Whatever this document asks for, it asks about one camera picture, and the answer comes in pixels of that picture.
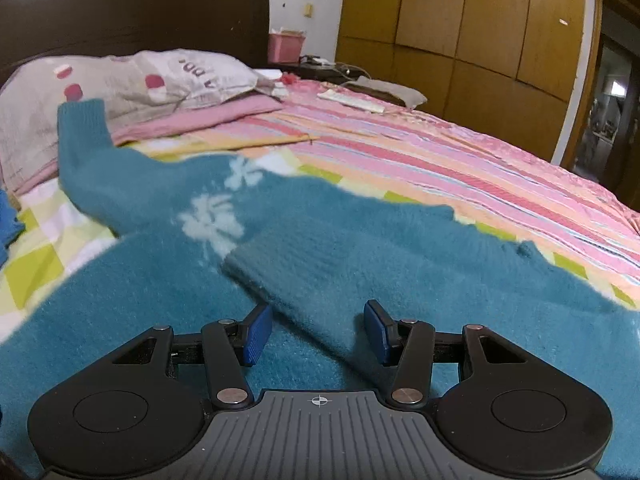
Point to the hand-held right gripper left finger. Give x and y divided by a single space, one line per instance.
257 332

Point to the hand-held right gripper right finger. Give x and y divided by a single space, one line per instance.
375 330

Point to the teal fuzzy sweater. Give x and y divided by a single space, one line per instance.
350 240

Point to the pink towel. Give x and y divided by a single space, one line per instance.
200 117

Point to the green checkered plastic sheet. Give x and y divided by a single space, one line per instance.
50 240

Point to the white flat packet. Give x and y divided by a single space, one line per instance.
350 100

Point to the grey cloth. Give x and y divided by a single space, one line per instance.
395 90

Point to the dark nightstand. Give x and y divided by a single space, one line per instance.
320 72

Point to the blue cloth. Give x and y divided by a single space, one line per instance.
7 225

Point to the grey printed pillow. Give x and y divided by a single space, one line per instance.
125 80

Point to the pink storage box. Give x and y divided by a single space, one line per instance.
286 47

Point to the wooden wardrobe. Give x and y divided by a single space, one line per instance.
475 35

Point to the dark wooden headboard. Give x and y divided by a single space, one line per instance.
150 10

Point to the wooden door frame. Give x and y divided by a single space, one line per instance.
590 60

